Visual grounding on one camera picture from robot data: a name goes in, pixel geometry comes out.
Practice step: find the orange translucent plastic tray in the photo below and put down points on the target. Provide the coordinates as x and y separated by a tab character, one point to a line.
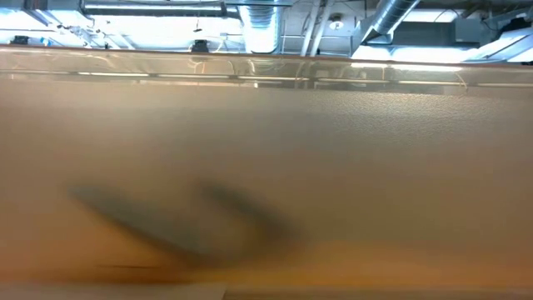
333	166

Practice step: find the white slanted pipe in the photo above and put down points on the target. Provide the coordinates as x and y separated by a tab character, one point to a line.
308	37
320	33

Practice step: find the black ceiling device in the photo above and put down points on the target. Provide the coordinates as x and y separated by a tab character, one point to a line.
18	39
200	45

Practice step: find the round white ceiling fixture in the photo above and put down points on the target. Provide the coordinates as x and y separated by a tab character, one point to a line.
336	24

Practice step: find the bright ceiling light panel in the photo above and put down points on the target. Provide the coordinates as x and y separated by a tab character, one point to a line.
416	53

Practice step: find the grey horizontal ceiling pipe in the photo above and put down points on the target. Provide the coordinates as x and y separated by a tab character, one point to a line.
125	7

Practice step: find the corrugated silver ceiling duct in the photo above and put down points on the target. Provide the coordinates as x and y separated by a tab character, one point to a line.
260	29

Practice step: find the spiral metal ceiling duct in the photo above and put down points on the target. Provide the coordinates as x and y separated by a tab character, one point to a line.
391	16

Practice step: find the grey rectangular ceiling duct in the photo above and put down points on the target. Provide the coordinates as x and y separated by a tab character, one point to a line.
433	33

